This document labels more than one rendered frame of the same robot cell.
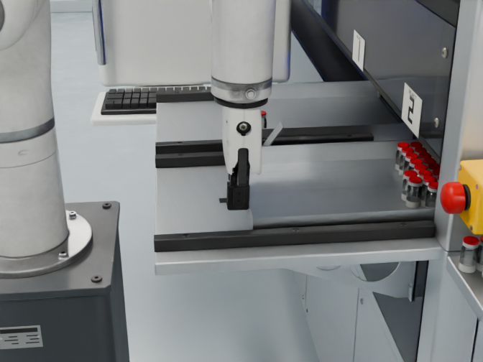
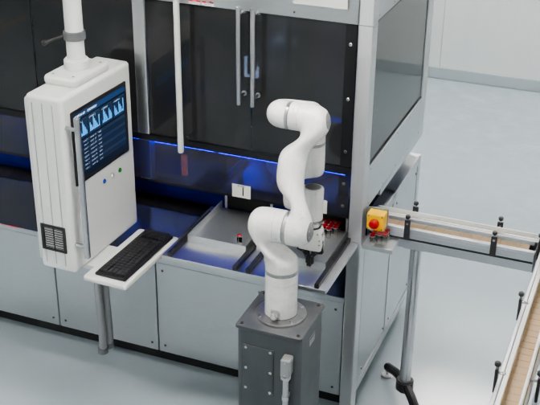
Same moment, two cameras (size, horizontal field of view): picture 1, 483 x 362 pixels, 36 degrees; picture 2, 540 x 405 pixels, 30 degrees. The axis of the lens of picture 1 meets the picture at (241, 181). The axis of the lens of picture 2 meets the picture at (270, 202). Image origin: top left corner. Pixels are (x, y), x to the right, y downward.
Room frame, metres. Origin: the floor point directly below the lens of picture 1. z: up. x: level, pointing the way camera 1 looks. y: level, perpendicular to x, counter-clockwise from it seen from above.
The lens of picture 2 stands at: (-0.43, 3.12, 2.89)
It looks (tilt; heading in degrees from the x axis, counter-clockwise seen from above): 27 degrees down; 297
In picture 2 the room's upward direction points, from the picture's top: 1 degrees clockwise
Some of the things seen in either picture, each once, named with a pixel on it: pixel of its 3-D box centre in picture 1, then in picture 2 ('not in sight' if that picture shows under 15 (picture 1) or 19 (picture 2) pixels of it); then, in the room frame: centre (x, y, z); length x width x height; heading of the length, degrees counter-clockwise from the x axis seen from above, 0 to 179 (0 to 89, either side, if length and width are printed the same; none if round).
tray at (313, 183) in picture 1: (348, 184); (308, 241); (1.07, -0.17, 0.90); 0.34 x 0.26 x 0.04; 96
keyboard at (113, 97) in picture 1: (185, 98); (135, 253); (1.72, 0.13, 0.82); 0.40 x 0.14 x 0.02; 94
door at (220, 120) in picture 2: not in sight; (198, 75); (1.61, -0.22, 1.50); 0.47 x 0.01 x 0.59; 6
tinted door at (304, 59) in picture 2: not in sight; (302, 90); (1.16, -0.27, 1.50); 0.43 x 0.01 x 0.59; 6
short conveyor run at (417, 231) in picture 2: not in sight; (452, 232); (0.56, -0.48, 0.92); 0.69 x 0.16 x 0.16; 6
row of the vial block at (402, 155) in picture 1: (417, 176); (317, 227); (1.08, -0.28, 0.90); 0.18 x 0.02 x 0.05; 6
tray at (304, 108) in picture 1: (310, 110); (232, 226); (1.41, -0.14, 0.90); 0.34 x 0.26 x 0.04; 96
